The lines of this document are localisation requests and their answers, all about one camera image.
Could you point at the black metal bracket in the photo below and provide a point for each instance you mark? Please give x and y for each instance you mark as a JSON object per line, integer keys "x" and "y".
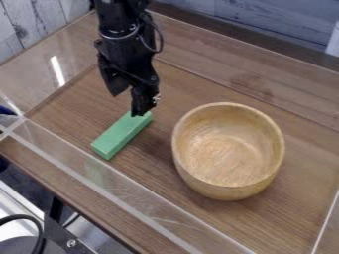
{"x": 61, "y": 242}

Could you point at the clear acrylic front wall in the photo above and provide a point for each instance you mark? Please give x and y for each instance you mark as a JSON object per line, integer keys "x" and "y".
{"x": 138, "y": 185}

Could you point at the green rectangular block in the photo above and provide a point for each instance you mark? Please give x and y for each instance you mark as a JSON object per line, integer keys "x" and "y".
{"x": 115, "y": 137}

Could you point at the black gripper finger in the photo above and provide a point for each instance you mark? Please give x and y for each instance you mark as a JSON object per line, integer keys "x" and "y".
{"x": 145, "y": 99}
{"x": 113, "y": 76}

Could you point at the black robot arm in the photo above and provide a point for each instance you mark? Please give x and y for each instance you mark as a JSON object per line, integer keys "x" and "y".
{"x": 123, "y": 16}

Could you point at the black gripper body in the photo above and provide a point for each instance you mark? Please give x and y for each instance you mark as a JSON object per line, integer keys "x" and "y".
{"x": 131, "y": 51}

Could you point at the brown wooden bowl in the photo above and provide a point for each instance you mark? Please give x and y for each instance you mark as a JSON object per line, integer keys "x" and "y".
{"x": 229, "y": 149}

